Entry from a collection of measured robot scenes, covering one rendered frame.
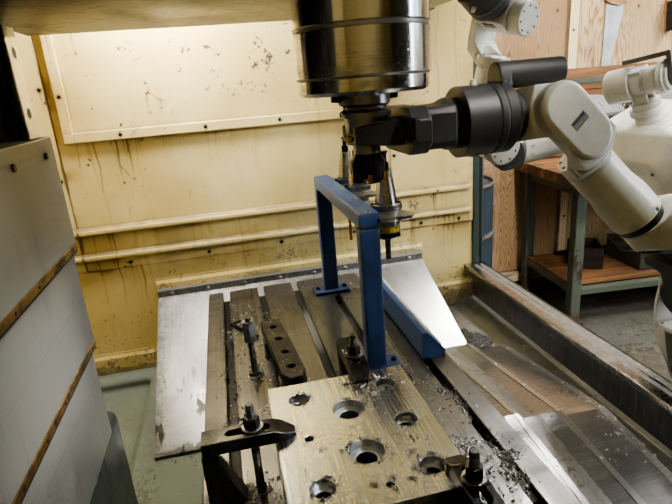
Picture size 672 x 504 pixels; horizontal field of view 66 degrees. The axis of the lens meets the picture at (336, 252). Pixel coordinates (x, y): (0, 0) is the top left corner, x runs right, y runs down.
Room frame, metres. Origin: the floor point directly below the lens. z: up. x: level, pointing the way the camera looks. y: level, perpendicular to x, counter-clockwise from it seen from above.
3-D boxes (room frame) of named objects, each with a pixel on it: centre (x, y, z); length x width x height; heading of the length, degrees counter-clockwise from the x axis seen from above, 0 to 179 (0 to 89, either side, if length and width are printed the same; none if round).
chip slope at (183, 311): (1.29, 0.07, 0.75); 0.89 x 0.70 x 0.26; 101
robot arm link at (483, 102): (0.67, -0.15, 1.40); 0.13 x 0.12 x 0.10; 11
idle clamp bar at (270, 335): (0.95, 0.12, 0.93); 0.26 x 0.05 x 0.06; 16
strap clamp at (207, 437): (0.62, 0.14, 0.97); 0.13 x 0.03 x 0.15; 101
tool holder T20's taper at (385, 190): (1.01, -0.11, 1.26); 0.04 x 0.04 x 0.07
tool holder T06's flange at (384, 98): (0.66, -0.05, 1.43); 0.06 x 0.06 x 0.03
